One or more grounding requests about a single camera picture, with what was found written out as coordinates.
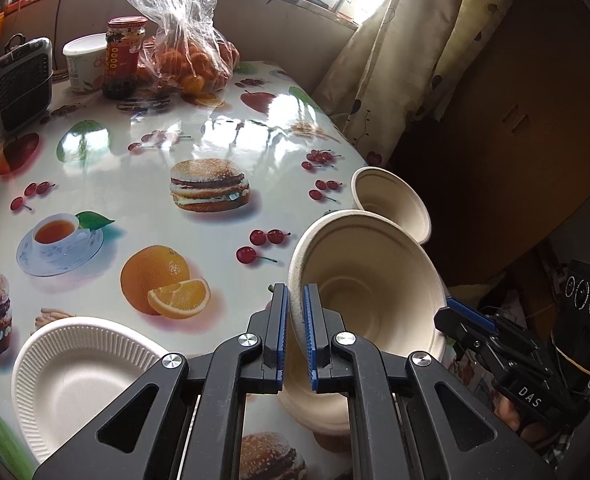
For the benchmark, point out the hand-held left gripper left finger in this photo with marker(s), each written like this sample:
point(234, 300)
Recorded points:
point(282, 345)

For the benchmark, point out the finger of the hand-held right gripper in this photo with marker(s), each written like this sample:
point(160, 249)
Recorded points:
point(475, 312)
point(457, 327)

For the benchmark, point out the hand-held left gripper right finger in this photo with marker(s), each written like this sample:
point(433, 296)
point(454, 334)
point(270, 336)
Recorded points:
point(310, 340)

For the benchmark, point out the white paper plate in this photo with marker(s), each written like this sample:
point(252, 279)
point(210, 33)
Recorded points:
point(75, 390)

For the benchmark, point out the person's right hand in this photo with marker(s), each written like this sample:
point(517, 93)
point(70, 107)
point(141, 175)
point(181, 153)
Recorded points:
point(517, 420)

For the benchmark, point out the brown wooden cabinet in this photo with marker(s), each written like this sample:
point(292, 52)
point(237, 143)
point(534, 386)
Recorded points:
point(515, 135)

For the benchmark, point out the food printed table cover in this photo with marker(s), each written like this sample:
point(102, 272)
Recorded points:
point(125, 185)

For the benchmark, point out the cream patterned curtain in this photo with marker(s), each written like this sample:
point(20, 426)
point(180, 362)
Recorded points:
point(415, 35)

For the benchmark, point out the plastic bag of oranges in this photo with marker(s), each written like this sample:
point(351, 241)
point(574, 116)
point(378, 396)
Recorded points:
point(190, 50)

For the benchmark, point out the red label glass jar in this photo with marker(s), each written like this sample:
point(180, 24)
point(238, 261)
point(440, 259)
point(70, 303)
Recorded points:
point(125, 60)

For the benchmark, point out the white plastic tub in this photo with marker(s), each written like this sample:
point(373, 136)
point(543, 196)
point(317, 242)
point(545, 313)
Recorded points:
point(82, 65)

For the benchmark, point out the grey fan heater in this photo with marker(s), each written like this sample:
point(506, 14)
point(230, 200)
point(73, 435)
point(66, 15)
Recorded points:
point(22, 85)

